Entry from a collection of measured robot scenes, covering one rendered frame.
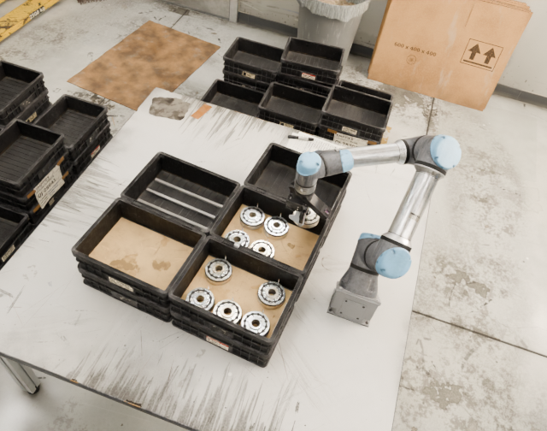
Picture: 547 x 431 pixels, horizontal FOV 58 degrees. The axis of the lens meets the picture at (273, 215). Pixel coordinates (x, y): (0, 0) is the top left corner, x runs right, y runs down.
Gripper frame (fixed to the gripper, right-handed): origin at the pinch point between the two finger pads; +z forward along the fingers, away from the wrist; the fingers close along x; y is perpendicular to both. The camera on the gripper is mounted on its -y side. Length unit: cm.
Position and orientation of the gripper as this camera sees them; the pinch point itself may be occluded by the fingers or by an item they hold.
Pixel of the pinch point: (304, 220)
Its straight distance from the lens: 188.0
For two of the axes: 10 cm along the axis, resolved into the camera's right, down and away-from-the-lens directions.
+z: -0.5, 5.5, 8.4
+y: -9.2, -3.6, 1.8
